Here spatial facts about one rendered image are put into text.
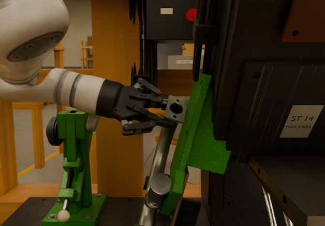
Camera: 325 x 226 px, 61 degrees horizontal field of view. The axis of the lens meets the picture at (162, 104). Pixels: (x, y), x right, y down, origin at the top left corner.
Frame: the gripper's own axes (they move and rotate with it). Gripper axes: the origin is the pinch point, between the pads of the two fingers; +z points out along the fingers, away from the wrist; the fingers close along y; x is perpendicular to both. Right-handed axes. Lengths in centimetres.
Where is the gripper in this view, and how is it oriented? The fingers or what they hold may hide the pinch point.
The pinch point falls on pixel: (169, 114)
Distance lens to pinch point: 56.3
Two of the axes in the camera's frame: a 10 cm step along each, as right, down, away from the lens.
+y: 1.8, -7.8, 5.9
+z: 9.7, 2.5, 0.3
